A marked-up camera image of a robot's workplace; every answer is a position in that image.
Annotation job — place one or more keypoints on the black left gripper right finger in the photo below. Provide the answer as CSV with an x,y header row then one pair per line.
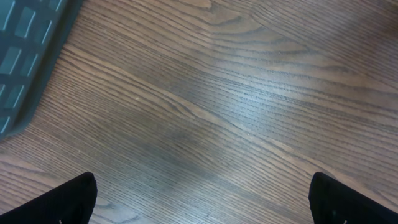
x,y
332,202

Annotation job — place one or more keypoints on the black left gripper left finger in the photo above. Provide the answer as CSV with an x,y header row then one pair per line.
x,y
70,203

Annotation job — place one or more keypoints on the grey plastic shopping basket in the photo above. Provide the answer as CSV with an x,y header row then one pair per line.
x,y
33,33

